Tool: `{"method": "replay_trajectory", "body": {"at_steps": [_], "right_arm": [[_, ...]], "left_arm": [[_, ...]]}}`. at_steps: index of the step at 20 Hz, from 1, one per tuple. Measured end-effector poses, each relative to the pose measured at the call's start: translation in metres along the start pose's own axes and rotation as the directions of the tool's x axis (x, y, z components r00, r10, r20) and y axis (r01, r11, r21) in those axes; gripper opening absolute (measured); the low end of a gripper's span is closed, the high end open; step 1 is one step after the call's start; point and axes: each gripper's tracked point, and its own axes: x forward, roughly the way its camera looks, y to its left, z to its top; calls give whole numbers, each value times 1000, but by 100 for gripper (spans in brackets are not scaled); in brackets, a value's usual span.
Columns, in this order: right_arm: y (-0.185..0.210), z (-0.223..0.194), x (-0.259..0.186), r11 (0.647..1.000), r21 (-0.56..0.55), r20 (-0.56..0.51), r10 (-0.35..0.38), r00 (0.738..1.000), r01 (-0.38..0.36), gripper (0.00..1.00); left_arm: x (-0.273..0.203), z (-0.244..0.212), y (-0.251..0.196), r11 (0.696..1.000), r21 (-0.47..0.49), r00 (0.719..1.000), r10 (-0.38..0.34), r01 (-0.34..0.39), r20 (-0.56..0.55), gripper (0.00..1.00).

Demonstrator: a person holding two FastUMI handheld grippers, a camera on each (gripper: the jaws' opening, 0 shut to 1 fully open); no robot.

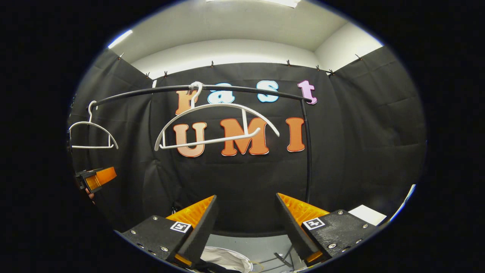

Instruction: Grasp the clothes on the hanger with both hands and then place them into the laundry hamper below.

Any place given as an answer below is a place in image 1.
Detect white cabinet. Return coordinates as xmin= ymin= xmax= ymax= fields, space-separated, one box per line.
xmin=348 ymin=205 xmax=388 ymax=226

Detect white laundry hamper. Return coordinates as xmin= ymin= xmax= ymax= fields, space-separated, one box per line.
xmin=197 ymin=246 xmax=266 ymax=273

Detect black clothes rack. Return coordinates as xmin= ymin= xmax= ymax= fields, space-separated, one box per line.
xmin=91 ymin=84 xmax=313 ymax=205

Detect large ceiling light panel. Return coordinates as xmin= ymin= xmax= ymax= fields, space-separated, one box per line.
xmin=207 ymin=0 xmax=302 ymax=8

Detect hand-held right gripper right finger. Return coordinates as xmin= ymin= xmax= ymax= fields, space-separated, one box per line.
xmin=276 ymin=193 xmax=379 ymax=264

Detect black backdrop cloth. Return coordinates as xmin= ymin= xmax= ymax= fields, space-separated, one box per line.
xmin=68 ymin=45 xmax=427 ymax=237

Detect small ceiling light panel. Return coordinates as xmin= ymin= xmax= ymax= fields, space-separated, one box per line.
xmin=108 ymin=30 xmax=134 ymax=49

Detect white plastic hanger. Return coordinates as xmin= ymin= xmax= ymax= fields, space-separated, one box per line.
xmin=154 ymin=82 xmax=280 ymax=151
xmin=69 ymin=100 xmax=119 ymax=150

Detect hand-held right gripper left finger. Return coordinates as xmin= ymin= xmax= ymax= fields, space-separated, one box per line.
xmin=121 ymin=195 xmax=220 ymax=268

